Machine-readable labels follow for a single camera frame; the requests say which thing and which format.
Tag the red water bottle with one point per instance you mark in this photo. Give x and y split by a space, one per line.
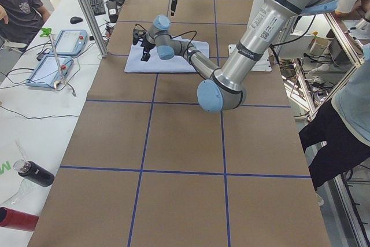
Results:
18 220

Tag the black water bottle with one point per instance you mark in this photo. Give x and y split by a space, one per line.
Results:
34 172

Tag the blue teach pendant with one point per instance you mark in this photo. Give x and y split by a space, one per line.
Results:
70 42
48 73

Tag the standing person in black trousers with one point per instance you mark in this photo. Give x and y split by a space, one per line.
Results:
343 124

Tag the upper blue teach pendant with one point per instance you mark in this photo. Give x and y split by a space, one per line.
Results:
70 42

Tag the metal stand with green clip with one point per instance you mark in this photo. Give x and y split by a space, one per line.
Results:
62 81

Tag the black computer mouse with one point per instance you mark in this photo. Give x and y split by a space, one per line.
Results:
75 20

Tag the clear plastic bag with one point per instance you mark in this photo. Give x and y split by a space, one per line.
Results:
10 179

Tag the aluminium frame post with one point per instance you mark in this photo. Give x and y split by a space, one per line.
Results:
93 26

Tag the black keyboard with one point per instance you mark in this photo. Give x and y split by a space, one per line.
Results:
97 7

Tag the lower blue teach pendant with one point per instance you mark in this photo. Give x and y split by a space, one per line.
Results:
48 73

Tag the seated person in grey shirt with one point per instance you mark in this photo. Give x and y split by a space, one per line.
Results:
21 20

